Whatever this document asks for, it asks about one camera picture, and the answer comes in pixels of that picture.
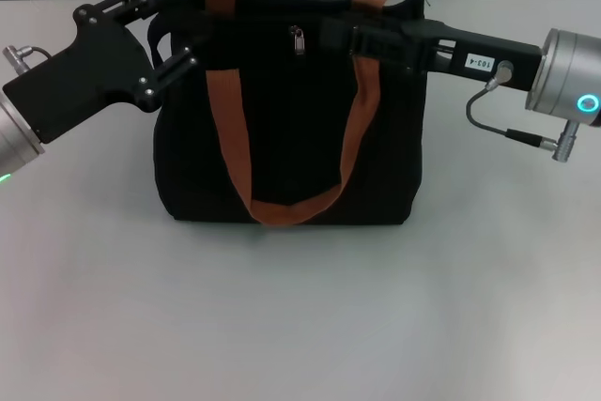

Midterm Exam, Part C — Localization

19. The right gripper cable with plug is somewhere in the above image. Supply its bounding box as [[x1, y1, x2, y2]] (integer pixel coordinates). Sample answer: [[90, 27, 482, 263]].
[[464, 59, 581, 164]]

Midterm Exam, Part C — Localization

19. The left gripper cable with plug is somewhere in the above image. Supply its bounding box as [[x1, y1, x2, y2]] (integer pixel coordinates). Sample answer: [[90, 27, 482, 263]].
[[2, 43, 54, 76]]

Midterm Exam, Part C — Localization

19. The black bag with orange handles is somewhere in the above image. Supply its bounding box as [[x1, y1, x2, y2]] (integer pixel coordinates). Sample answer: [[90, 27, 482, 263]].
[[146, 0, 431, 229]]

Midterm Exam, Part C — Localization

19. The gripper cable with plug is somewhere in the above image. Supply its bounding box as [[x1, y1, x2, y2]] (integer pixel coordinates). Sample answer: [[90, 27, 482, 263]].
[[464, 59, 581, 164], [2, 43, 54, 76]]

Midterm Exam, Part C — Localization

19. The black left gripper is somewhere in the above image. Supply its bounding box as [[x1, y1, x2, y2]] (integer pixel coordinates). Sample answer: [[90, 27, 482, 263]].
[[2, 0, 202, 146]]

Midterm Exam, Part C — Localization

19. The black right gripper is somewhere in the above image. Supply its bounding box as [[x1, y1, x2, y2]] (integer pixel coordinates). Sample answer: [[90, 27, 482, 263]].
[[320, 15, 546, 92]]

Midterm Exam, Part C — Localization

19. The silver metal zipper pull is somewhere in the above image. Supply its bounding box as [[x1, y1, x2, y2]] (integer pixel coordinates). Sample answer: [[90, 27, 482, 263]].
[[288, 23, 309, 59]]

